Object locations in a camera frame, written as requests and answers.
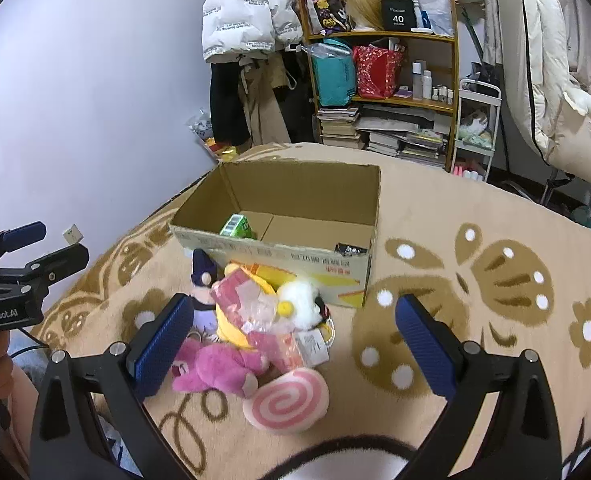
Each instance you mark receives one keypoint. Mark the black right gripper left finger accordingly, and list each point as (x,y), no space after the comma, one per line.
(67,440)

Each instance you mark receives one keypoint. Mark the green tissue pack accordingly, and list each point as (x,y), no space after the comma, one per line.
(238,226)

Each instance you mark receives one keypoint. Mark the yellow plush toy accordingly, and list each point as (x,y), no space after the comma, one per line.
(247,303)

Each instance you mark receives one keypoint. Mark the wooden bookshelf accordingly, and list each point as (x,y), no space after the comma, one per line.
(403,68)

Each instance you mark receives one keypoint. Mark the upper white wall socket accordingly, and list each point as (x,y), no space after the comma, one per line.
(73,235)

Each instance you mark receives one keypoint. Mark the pink bear plush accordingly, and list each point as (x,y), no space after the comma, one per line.
(201,367)

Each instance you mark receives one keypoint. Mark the white black slipper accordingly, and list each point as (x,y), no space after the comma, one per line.
(356,457)

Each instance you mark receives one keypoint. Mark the teal bag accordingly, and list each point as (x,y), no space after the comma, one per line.
(334,72)

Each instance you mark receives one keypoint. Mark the pink swirl plush cushion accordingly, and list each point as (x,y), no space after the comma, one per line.
(289,404)

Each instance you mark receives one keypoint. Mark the clear bag of toys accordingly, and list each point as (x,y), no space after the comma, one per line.
(201,126)

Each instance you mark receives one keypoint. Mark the purple hat plush doll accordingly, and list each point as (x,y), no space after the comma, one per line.
(205,273)

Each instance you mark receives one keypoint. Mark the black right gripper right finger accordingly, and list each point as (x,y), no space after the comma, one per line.
(522,440)

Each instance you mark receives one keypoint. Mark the black box with 40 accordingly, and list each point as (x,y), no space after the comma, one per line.
(398,15)

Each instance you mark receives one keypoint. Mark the white quilted bedding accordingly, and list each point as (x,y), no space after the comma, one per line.
(544,47)

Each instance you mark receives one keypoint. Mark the white wire cart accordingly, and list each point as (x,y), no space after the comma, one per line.
(478,115)

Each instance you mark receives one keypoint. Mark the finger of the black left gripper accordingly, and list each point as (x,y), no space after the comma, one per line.
(55,267)
(12,240)

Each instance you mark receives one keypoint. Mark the stack of books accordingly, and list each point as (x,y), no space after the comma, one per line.
(337,127)

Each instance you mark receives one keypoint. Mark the open cardboard box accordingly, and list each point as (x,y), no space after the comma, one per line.
(299,211)

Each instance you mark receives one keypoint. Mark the black small box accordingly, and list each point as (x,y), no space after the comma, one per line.
(348,250)

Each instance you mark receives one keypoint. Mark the pink plastic packet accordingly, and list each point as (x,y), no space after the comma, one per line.
(248,318)

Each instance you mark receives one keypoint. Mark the white fluffy plush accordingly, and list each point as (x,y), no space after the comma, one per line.
(301,303)

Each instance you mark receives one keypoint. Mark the white puffer jacket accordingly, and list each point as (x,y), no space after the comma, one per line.
(233,30)

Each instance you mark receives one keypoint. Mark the red patterned gift bag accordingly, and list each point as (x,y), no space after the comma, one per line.
(377,71)

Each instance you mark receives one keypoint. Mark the blonde wig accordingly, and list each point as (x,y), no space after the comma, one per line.
(364,15)

